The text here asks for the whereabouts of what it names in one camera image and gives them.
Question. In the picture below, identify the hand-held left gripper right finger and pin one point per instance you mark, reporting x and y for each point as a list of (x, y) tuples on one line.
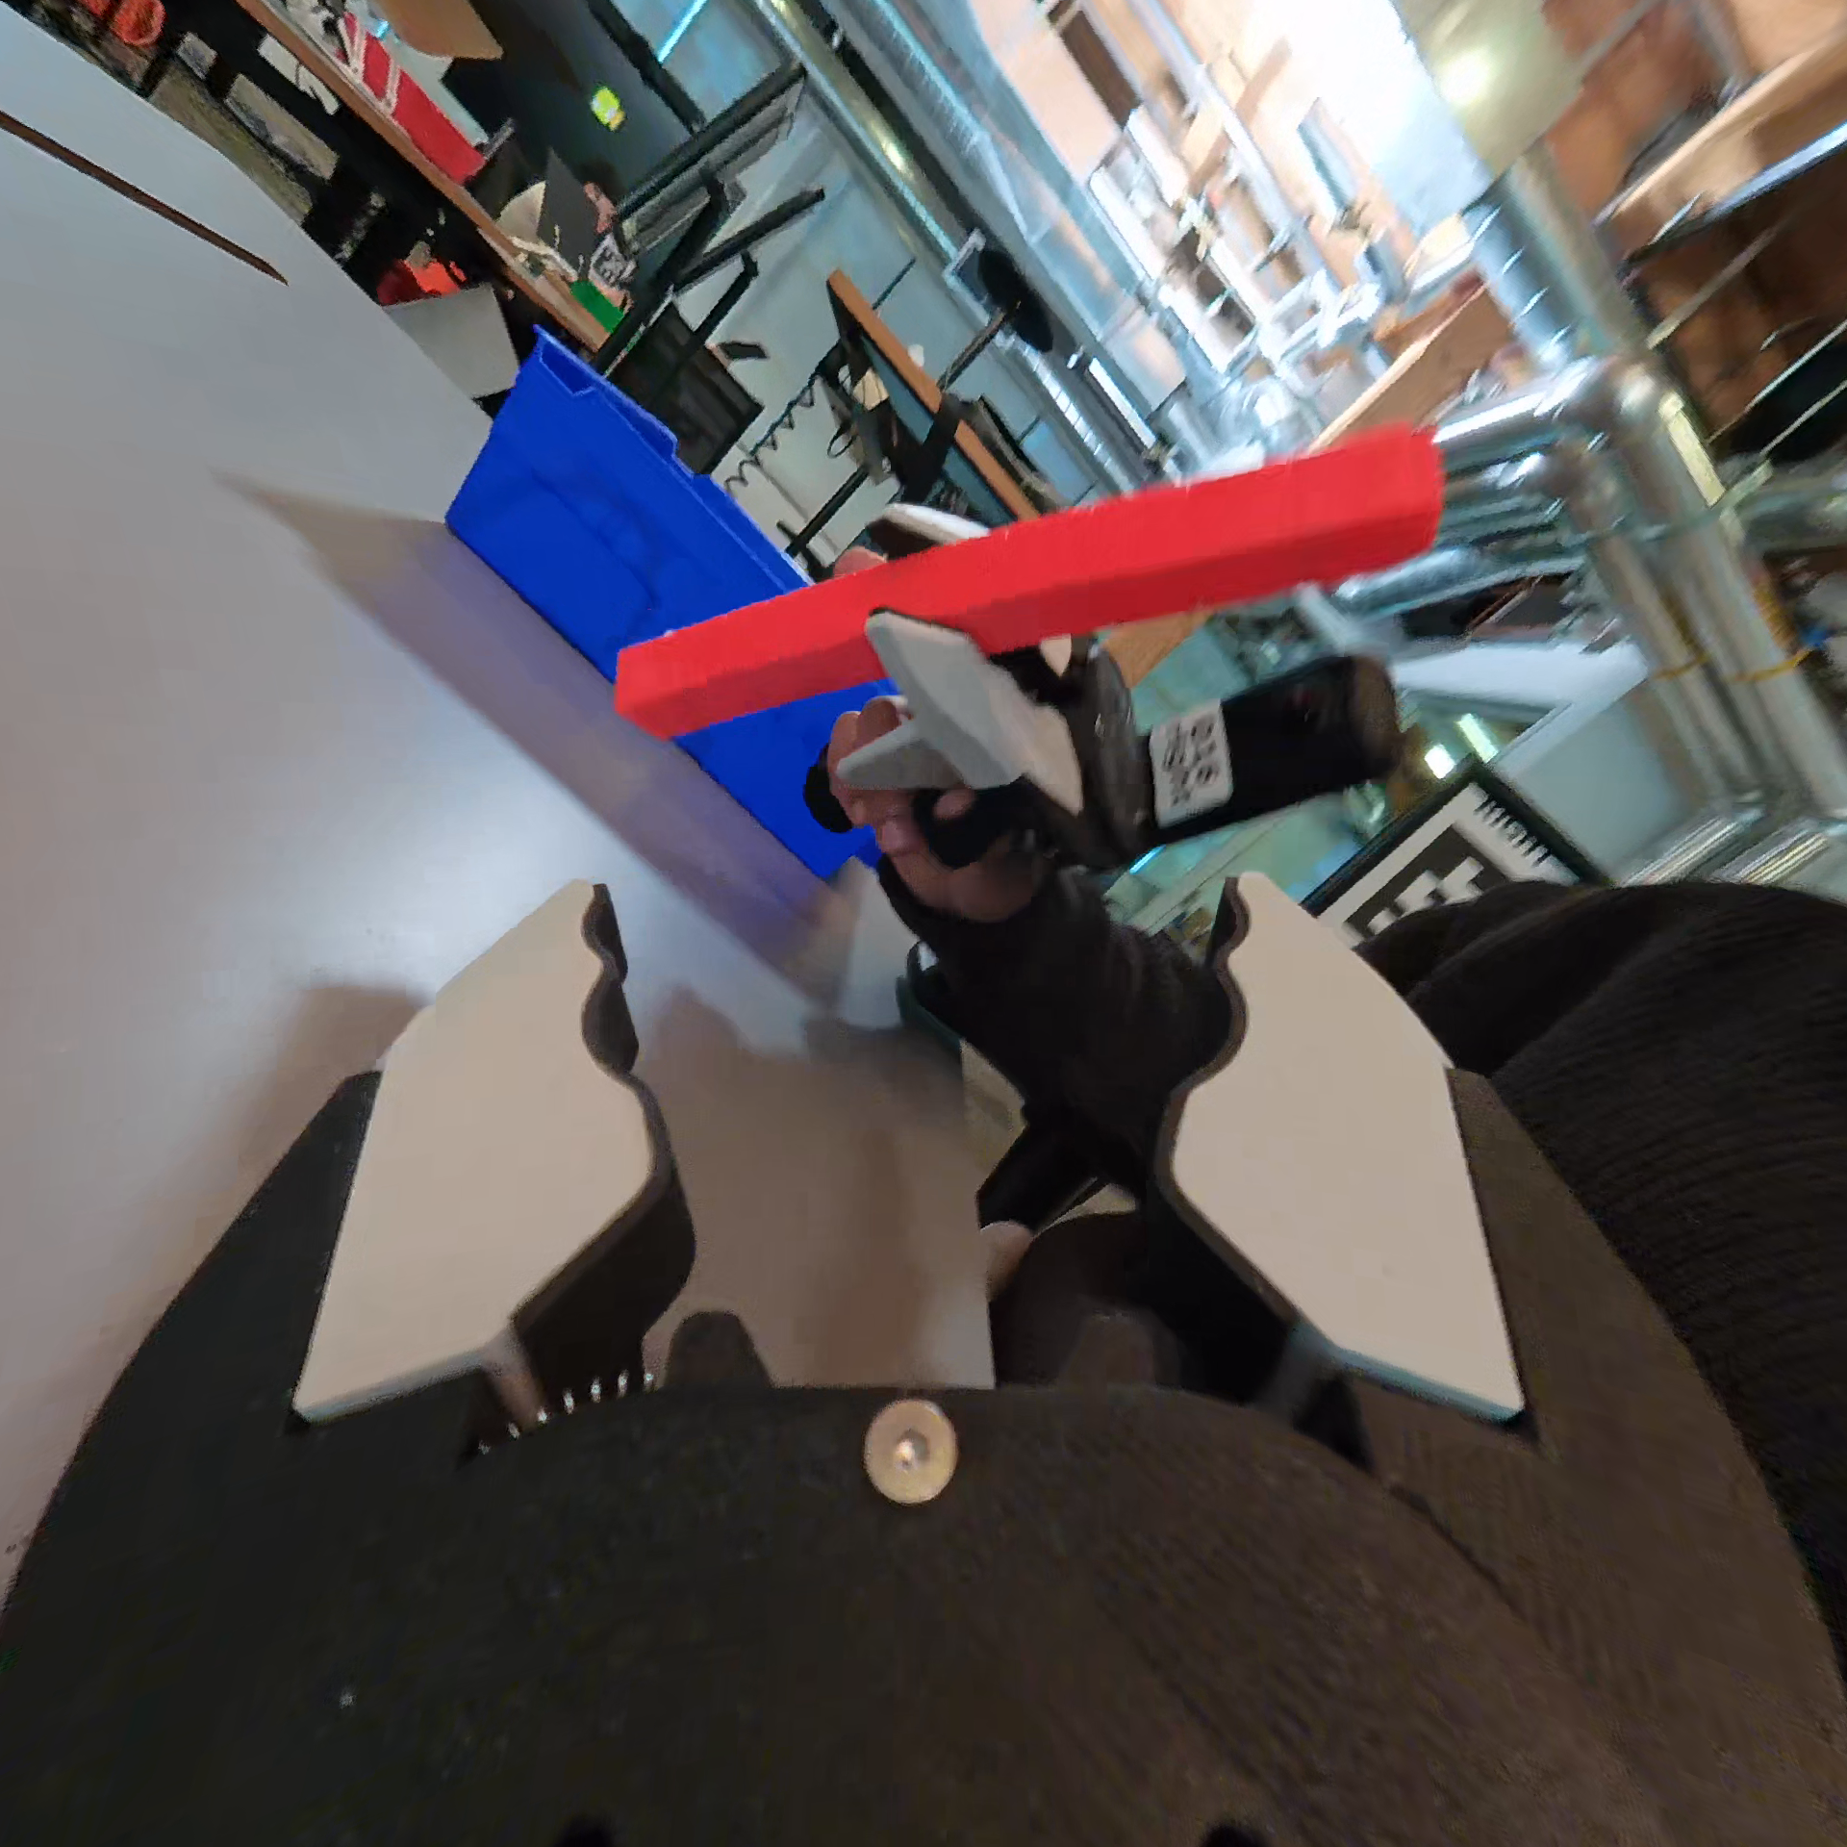
[(1357, 1183)]

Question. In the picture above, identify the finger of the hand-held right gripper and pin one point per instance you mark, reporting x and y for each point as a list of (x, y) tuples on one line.
[(935, 525), (982, 706)]

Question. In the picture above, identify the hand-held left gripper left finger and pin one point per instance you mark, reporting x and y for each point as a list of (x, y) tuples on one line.
[(476, 1154)]

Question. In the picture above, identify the red snap cube stick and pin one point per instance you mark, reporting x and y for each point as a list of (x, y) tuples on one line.
[(1040, 576)]

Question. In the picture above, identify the blue bin with marker sticker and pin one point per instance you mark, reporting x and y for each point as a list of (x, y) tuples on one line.
[(577, 491)]

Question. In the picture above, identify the black monitor on arm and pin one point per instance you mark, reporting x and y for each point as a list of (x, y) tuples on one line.
[(706, 187)]

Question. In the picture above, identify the person's right hand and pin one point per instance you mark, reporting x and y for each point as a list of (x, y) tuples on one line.
[(982, 886)]

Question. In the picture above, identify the wooden-top standing desk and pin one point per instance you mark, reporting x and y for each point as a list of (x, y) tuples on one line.
[(925, 404)]

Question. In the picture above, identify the framed marker sign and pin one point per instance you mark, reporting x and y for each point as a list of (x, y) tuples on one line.
[(1460, 866)]

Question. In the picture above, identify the black computer case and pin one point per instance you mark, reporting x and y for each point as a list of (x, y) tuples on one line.
[(694, 382)]

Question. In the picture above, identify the grey panel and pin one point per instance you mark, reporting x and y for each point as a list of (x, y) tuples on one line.
[(457, 339)]

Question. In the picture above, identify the long wooden desk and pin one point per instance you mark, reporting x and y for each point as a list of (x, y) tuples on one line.
[(434, 187)]

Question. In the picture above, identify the red storage bin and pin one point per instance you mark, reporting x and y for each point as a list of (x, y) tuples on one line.
[(419, 101)]

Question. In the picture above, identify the open cardboard box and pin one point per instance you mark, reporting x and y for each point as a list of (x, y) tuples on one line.
[(440, 23)]

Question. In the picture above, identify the silver duct with elbow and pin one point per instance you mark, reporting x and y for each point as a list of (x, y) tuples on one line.
[(1631, 475)]

